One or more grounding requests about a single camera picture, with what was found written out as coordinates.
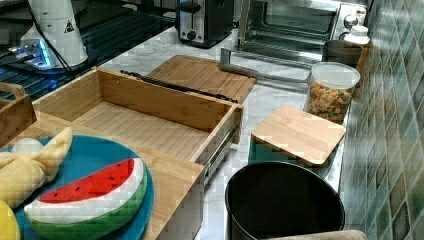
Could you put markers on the bamboo drawer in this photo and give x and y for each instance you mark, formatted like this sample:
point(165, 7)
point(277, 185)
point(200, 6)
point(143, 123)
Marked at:
point(187, 126)

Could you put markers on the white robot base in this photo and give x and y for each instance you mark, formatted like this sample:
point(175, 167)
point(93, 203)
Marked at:
point(54, 40)

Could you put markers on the bamboo drawer cabinet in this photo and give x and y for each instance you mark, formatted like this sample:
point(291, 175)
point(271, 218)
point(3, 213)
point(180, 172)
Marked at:
point(177, 185)

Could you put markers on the large bamboo cutting board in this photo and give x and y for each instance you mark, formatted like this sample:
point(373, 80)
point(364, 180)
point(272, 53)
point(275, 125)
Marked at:
point(204, 75)

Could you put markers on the green box with bamboo lid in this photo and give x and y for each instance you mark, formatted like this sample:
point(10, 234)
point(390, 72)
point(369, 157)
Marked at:
point(294, 136)

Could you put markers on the black round bin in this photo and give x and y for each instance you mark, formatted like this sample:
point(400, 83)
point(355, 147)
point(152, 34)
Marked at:
point(276, 199)

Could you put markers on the black silver toaster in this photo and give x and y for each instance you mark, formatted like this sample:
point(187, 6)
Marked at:
point(204, 23)

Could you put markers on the stainless toaster oven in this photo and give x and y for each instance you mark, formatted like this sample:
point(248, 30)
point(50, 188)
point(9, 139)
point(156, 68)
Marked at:
point(290, 33)

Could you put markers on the clear jar with cereal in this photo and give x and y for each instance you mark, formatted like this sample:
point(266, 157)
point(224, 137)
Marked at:
point(330, 90)

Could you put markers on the blue round plate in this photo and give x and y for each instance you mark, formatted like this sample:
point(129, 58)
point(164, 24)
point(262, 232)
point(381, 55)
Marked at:
point(86, 156)

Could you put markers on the plush watermelon slice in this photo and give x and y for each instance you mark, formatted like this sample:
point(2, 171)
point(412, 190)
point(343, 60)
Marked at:
point(90, 207)

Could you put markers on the dark grey cup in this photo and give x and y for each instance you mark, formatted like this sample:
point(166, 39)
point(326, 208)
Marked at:
point(342, 51)

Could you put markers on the white lidded jar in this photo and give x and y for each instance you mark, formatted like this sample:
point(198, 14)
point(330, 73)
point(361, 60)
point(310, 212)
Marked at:
point(358, 35)

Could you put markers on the beige object at bottom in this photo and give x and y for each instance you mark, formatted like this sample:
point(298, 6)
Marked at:
point(333, 235)

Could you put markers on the wooden box at left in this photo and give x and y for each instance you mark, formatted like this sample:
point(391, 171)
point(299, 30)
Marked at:
point(15, 115)

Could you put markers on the yellow plush toy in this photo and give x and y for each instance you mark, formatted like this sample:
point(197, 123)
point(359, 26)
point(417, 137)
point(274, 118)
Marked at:
point(22, 173)

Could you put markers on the yellow plush fruit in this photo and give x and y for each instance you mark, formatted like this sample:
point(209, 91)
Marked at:
point(9, 229)

